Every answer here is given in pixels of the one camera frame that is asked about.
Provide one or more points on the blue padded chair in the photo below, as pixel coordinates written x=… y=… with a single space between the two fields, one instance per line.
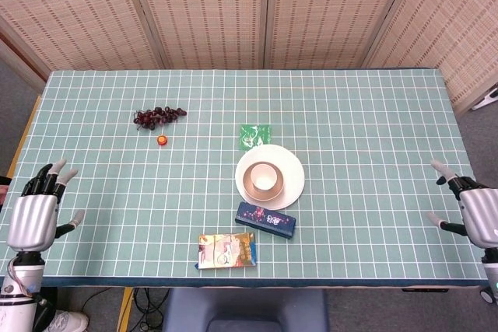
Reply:
x=245 y=308

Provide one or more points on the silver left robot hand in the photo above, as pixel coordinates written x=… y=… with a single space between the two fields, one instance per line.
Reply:
x=33 y=223

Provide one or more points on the green sachet packet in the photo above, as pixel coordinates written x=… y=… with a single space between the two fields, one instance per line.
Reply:
x=253 y=135

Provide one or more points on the beige bowl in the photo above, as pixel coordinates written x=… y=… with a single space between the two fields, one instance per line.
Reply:
x=247 y=186

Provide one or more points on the green checked tablecloth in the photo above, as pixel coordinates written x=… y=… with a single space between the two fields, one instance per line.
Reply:
x=350 y=192

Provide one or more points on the dark blue long box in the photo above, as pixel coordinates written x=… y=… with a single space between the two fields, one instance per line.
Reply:
x=268 y=221

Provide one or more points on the white paper cup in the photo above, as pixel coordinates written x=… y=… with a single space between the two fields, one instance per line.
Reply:
x=262 y=178

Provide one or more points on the black white caster wheel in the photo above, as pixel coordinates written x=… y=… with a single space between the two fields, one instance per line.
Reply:
x=488 y=296

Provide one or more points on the dark red grape bunch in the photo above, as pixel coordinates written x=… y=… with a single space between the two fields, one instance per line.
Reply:
x=155 y=116

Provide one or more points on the yellow wooden table frame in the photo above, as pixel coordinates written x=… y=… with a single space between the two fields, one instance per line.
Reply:
x=24 y=139

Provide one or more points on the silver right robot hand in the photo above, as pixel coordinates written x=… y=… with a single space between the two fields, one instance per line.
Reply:
x=480 y=215

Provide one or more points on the white stand foot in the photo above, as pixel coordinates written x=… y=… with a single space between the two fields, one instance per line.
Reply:
x=486 y=100

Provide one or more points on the bamboo folding screen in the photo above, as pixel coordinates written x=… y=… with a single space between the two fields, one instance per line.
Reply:
x=214 y=9

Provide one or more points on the white shoe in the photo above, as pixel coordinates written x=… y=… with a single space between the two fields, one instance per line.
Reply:
x=72 y=322

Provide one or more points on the white paper plate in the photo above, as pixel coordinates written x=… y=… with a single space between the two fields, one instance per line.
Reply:
x=297 y=180

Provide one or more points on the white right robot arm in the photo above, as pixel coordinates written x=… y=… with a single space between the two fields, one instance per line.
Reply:
x=491 y=270

